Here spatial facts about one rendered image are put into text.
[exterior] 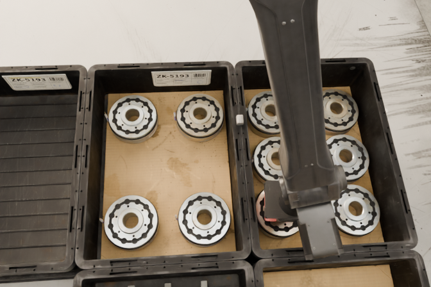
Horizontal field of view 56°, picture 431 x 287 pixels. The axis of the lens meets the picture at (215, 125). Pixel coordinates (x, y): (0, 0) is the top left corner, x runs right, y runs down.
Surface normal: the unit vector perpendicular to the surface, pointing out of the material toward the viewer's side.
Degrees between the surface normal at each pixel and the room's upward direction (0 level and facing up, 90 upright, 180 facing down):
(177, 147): 0
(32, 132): 0
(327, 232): 17
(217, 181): 0
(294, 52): 73
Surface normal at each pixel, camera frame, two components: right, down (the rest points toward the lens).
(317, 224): -0.18, -0.22
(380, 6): 0.05, -0.40
